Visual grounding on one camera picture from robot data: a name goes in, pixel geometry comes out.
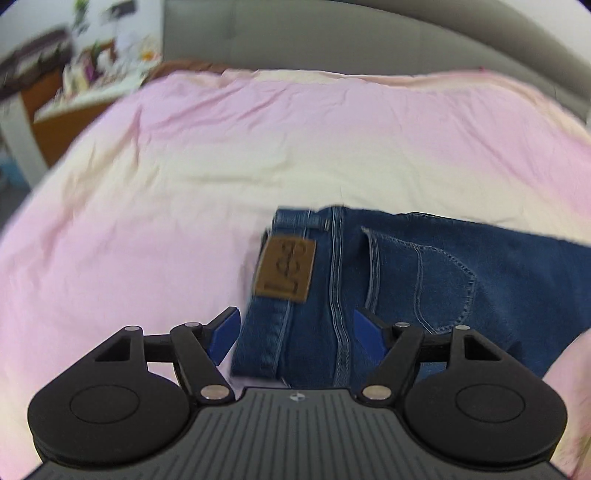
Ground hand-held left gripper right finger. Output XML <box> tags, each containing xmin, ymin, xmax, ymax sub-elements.
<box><xmin>353</xmin><ymin>308</ymin><xmax>502</xmax><ymax>408</ymax></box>

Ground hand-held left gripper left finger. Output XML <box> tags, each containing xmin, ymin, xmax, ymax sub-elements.
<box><xmin>93</xmin><ymin>306</ymin><xmax>242</xmax><ymax>406</ymax></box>

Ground blue denim pants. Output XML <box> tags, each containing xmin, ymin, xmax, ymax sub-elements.
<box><xmin>230</xmin><ymin>205</ymin><xmax>591</xmax><ymax>393</ymax></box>

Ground dark wall shelf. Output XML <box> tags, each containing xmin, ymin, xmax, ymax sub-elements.
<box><xmin>0</xmin><ymin>28</ymin><xmax>75</xmax><ymax>95</ymax></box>

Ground pink bed sheet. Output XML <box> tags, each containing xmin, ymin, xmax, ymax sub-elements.
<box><xmin>0</xmin><ymin>68</ymin><xmax>591</xmax><ymax>480</ymax></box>

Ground pile of desk clutter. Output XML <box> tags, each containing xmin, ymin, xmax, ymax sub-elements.
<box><xmin>59</xmin><ymin>39</ymin><xmax>162</xmax><ymax>100</ymax></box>

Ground grey padded headboard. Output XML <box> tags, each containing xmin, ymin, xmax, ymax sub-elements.
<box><xmin>163</xmin><ymin>0</ymin><xmax>591</xmax><ymax>126</ymax></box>

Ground wooden desk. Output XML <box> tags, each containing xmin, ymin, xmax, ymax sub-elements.
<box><xmin>18</xmin><ymin>39</ymin><xmax>162</xmax><ymax>168</ymax></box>

